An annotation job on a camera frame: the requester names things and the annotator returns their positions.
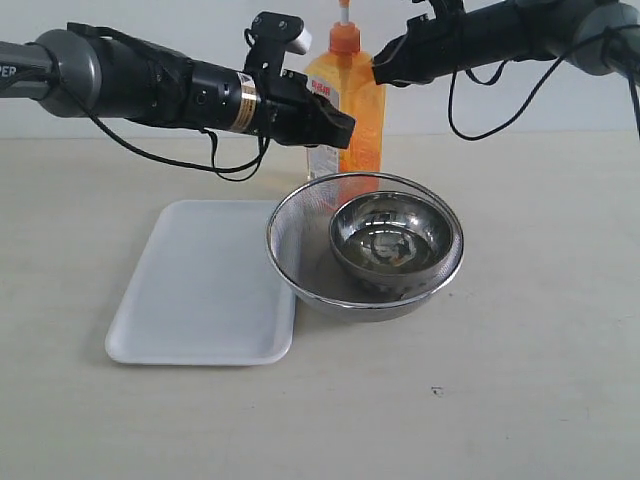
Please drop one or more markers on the small stainless steel bowl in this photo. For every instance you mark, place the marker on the small stainless steel bowl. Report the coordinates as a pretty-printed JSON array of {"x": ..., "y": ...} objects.
[{"x": 394, "y": 240}]

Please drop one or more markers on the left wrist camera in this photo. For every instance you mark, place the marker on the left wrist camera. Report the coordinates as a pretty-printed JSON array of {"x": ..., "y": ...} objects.
[{"x": 270, "y": 37}]

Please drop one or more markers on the orange dish soap bottle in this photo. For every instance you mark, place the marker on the orange dish soap bottle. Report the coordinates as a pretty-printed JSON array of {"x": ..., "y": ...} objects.
[{"x": 343, "y": 75}]

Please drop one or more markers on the white rectangular plastic tray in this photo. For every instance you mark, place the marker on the white rectangular plastic tray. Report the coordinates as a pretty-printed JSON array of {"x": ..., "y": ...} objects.
[{"x": 204, "y": 292}]

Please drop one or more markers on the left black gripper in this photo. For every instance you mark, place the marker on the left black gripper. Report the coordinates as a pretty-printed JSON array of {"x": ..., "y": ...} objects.
[{"x": 294, "y": 116}]

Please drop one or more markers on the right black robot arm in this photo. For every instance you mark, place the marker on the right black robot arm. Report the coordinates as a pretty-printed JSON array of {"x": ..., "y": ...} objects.
[{"x": 596, "y": 37}]

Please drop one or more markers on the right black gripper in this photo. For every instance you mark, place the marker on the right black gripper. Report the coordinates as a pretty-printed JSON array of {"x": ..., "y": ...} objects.
[{"x": 435, "y": 50}]

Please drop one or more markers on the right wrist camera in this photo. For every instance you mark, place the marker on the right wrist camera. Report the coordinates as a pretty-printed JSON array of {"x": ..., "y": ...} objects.
[{"x": 447, "y": 13}]

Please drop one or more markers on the steel mesh strainer basket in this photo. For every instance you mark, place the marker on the steel mesh strainer basket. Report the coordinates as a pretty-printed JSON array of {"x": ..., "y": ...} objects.
[{"x": 297, "y": 243}]

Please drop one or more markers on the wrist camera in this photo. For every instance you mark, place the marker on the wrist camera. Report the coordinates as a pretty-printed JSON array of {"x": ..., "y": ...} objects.
[
  {"x": 270, "y": 37},
  {"x": 447, "y": 13}
]

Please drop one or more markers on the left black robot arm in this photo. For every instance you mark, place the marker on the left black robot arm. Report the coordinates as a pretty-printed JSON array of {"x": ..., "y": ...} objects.
[{"x": 83, "y": 71}]

